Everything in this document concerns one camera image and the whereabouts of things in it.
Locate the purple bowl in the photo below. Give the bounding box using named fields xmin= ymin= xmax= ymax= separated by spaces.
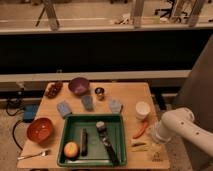
xmin=68 ymin=77 xmax=90 ymax=96

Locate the small metal cup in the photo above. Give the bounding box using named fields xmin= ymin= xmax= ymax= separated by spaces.
xmin=95 ymin=87 xmax=105 ymax=100

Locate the red yellow apple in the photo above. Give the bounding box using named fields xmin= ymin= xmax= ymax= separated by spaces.
xmin=64 ymin=141 xmax=79 ymax=158

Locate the silver fork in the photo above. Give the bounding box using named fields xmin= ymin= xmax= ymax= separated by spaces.
xmin=17 ymin=149 xmax=51 ymax=160

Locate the bunch of red grapes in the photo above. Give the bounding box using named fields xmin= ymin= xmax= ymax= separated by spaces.
xmin=45 ymin=81 xmax=63 ymax=99

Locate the black marker bar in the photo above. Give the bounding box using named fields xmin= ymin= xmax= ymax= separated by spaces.
xmin=81 ymin=128 xmax=88 ymax=156

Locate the green plastic tray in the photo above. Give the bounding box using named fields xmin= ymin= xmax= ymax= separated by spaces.
xmin=57 ymin=114 xmax=127 ymax=168

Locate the orange carrot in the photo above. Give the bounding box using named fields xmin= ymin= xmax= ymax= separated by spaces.
xmin=132 ymin=121 xmax=149 ymax=139

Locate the black cable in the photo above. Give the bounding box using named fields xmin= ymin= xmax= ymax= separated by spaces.
xmin=5 ymin=89 xmax=25 ymax=151

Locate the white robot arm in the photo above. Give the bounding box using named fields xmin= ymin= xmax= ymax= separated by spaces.
xmin=150 ymin=107 xmax=213 ymax=157

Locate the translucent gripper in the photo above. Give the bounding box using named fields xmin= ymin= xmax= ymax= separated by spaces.
xmin=148 ymin=122 xmax=164 ymax=144

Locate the orange bowl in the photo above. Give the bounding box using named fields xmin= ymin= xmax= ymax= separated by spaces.
xmin=27 ymin=118 xmax=54 ymax=144

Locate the blue box on floor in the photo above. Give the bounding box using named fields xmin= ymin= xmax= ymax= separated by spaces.
xmin=23 ymin=105 xmax=38 ymax=123

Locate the blue plastic cup middle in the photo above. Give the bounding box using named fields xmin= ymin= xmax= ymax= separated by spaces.
xmin=81 ymin=95 xmax=93 ymax=111

